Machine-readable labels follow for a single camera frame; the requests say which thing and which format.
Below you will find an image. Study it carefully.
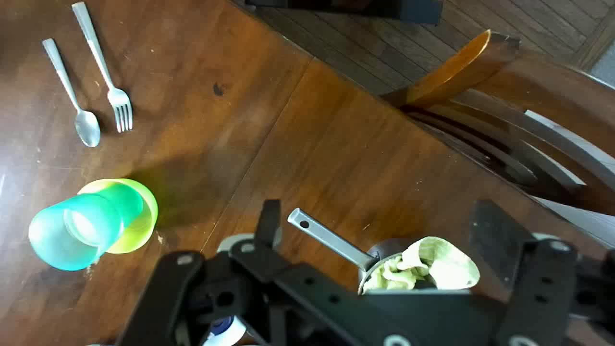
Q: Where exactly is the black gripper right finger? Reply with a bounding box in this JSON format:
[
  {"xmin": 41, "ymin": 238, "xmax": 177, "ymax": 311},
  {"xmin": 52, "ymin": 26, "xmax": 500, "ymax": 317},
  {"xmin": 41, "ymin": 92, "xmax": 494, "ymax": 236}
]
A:
[{"xmin": 469, "ymin": 197, "xmax": 615, "ymax": 346}]

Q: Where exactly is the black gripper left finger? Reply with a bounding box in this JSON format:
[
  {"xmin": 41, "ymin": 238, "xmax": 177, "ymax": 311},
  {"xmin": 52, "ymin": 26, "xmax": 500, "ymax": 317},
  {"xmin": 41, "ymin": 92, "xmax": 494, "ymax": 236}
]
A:
[{"xmin": 118, "ymin": 197, "xmax": 362, "ymax": 346}]

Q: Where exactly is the silver metal spoon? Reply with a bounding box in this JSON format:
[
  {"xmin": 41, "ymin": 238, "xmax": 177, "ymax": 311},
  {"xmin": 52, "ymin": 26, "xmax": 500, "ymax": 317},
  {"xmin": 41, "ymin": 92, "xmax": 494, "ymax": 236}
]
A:
[{"xmin": 41, "ymin": 36, "xmax": 104, "ymax": 149}]

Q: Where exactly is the translucent green plastic cup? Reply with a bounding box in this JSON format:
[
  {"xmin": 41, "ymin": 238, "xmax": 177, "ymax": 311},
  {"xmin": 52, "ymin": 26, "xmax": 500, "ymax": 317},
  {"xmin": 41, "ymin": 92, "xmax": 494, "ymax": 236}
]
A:
[{"xmin": 27, "ymin": 180, "xmax": 147, "ymax": 272}]

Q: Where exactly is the small metal saucepan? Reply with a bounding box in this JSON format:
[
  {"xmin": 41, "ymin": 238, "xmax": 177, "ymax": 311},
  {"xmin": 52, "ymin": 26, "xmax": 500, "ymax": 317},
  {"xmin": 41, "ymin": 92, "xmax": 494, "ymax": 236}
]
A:
[{"xmin": 287, "ymin": 207, "xmax": 483, "ymax": 295}]

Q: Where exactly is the yellow toy on table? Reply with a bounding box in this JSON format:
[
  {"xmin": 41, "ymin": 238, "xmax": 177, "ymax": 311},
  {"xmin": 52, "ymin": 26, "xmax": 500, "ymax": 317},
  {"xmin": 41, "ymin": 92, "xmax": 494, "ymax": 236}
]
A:
[{"xmin": 362, "ymin": 234, "xmax": 483, "ymax": 295}]

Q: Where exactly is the yellow-green plastic bowl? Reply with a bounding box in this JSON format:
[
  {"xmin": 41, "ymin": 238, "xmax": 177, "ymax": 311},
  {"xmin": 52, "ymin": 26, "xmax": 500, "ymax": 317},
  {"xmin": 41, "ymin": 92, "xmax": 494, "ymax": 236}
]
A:
[{"xmin": 77, "ymin": 176, "xmax": 160, "ymax": 255}]

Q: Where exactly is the brown curved-back wooden chair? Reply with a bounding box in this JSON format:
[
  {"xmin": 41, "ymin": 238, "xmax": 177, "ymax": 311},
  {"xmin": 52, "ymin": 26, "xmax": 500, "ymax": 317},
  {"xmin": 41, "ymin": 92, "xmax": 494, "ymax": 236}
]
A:
[{"xmin": 383, "ymin": 26, "xmax": 615, "ymax": 251}]

